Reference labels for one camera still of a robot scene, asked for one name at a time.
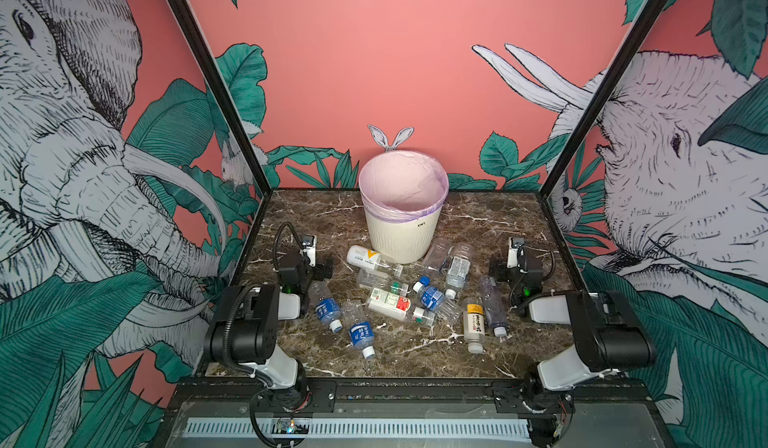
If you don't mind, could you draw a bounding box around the cream ribbed waste bin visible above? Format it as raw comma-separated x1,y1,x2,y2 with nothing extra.
365,209,441,264

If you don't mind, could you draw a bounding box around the blue cap blue label bottle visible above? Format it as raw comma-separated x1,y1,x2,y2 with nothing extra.
413,276,461,325

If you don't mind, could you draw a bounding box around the clear bottle blue label front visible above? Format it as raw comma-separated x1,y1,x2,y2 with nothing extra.
342,300,376,360

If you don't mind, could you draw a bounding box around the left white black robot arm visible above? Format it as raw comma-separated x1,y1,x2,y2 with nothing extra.
203,247,334,412

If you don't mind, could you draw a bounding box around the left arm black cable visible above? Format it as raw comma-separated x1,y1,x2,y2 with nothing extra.
272,221,307,272

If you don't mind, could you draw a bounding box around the white bottle yellow triangle label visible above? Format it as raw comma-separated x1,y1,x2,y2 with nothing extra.
346,245,403,278

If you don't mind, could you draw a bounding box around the clear bottle white cap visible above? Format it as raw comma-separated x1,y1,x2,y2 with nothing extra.
479,275,508,338

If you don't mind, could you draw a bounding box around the pink plastic bin liner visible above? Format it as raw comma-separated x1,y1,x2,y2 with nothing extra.
358,150,450,223

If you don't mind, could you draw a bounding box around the small clear bottle green label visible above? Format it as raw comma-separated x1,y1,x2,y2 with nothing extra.
410,307,436,327

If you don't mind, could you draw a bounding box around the black front rail frame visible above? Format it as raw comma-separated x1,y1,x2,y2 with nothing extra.
153,377,674,447

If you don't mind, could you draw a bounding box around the white vented strip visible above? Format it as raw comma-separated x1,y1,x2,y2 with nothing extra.
181,417,531,442

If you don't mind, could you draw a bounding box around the white bottle red green label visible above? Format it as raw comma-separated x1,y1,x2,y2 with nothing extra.
367,288,412,321

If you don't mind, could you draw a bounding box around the clear bottle white label upright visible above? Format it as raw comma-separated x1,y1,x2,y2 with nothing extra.
445,242,474,300

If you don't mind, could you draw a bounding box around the clear bottle green cap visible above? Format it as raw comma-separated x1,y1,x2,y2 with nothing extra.
356,269,409,297

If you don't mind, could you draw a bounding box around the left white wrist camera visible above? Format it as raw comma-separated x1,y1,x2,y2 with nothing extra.
301,234,317,267

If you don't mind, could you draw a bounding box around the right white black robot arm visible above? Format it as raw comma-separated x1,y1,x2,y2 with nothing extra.
486,245,656,414

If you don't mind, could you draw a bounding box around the clear bottle blue label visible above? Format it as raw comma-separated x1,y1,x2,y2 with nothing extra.
342,300,376,360
309,280,343,333

